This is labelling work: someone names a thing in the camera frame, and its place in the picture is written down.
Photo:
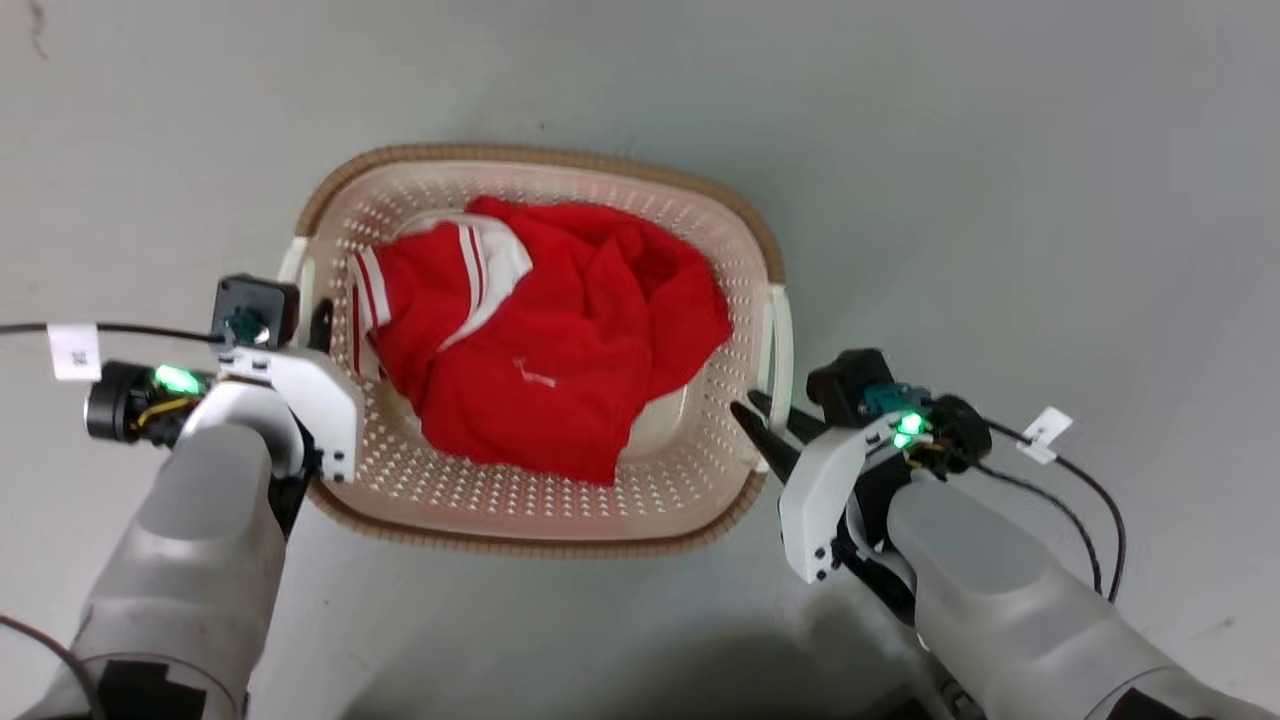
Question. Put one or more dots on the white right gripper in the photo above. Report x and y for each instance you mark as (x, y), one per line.
(825, 480)

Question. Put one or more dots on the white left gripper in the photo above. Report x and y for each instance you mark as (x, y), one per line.
(315, 395)

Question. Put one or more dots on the beige plastic laundry basket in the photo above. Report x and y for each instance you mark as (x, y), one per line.
(560, 510)

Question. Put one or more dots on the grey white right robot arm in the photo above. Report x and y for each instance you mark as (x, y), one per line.
(1010, 600)

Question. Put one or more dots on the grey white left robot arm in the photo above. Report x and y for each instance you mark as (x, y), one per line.
(190, 560)

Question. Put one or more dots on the red garment with white stripes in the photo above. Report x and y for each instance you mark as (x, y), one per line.
(560, 350)

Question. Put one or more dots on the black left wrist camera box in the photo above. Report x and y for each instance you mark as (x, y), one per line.
(255, 310)

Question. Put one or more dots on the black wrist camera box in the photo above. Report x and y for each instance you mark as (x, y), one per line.
(848, 385)
(255, 310)

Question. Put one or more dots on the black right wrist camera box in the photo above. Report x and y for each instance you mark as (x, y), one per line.
(848, 385)

